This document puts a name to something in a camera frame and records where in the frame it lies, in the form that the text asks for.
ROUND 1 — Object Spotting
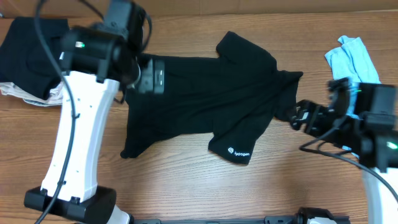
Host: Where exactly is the black t-shirt with logo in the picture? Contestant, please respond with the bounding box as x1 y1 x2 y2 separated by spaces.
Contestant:
121 32 302 165

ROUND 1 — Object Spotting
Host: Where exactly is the folded black shirt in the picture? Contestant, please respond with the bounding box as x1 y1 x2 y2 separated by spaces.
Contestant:
1 17 60 100

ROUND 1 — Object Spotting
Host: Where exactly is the light blue t-shirt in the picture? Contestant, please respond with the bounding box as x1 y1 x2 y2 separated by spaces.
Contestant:
325 35 381 118

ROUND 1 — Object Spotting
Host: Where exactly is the folded beige garment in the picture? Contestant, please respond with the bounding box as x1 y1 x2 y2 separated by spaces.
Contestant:
1 82 63 107

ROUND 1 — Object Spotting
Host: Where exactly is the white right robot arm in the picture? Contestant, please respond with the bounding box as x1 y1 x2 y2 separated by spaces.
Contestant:
289 78 397 223

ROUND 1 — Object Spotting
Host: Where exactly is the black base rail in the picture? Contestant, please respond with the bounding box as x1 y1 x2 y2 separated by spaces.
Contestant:
134 215 297 224

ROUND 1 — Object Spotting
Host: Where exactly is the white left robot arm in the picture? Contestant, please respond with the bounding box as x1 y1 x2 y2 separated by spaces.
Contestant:
24 1 165 223

